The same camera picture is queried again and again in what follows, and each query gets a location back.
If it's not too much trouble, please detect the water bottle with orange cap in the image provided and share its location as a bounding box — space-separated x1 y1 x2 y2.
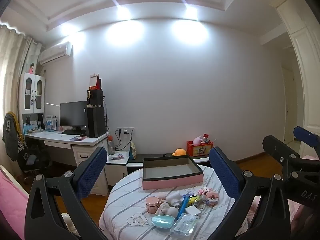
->
107 135 116 155

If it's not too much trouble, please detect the white desk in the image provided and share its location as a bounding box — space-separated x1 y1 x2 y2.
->
24 130 110 196

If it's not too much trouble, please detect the black computer monitor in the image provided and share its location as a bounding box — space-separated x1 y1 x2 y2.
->
60 101 88 130

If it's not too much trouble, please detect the teal oval dish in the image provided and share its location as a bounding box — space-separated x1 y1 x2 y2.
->
151 215 175 229

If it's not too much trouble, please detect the beige curtain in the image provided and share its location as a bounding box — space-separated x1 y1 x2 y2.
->
0 22 34 160

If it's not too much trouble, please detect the long blue box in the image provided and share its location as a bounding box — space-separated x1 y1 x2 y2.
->
177 196 190 218

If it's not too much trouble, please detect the red storage crate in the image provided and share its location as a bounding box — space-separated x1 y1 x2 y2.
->
186 140 214 157

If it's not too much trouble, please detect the clear plastic box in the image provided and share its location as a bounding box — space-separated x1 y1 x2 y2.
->
170 213 200 238

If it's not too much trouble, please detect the red desk calendar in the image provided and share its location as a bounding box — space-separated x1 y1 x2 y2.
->
90 73 103 90

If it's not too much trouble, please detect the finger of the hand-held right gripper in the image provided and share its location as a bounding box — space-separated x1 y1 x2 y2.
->
293 126 320 155
262 134 304 180

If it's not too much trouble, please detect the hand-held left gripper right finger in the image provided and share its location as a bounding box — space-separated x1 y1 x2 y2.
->
209 146 292 240

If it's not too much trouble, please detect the pink box with black rim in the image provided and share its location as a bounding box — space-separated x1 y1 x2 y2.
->
142 155 203 190

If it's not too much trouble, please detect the blue white carton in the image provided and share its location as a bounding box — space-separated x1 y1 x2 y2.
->
46 115 57 132

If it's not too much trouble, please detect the black power cable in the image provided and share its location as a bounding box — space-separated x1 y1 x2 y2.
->
114 129 132 153

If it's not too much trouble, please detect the black speaker box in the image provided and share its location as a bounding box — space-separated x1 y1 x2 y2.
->
87 89 104 107

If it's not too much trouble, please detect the white wardrobe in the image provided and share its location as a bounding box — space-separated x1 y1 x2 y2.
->
270 0 320 147

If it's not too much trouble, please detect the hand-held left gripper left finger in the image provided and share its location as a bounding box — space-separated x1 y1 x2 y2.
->
24 146 108 240

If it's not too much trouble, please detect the rose gold jar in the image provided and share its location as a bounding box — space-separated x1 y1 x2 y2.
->
146 196 160 213

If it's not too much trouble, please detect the glass bottle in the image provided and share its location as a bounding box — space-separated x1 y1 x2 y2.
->
195 198 208 210

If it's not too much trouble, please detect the pink block toy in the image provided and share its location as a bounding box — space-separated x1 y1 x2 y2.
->
206 191 220 207

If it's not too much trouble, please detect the striped white tablecloth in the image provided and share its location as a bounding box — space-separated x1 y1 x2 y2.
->
99 165 250 240

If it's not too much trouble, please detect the low white side cabinet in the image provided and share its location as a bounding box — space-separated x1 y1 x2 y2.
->
104 152 210 197

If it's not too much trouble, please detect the white air conditioner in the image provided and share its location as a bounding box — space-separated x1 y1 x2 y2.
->
39 42 73 65

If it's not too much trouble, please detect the pink fuzzy blanket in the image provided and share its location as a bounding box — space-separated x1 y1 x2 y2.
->
0 172 30 240

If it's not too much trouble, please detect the draped dark printed clothing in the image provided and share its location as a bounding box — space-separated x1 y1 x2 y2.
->
2 111 28 162

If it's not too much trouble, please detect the clear heart-shaped coaster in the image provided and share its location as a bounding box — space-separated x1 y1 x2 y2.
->
126 212 147 227

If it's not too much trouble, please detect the black computer tower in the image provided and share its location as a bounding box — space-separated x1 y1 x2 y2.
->
86 106 107 138

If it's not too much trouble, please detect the white plush toy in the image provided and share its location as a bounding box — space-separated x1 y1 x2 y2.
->
155 201 179 217

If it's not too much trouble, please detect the white hutch cabinet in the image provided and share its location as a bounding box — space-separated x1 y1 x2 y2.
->
20 72 47 130

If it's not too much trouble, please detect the black keyboard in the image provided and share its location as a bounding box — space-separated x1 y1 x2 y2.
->
61 129 87 135

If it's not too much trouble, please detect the white room door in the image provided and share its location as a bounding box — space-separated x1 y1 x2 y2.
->
280 50 302 144

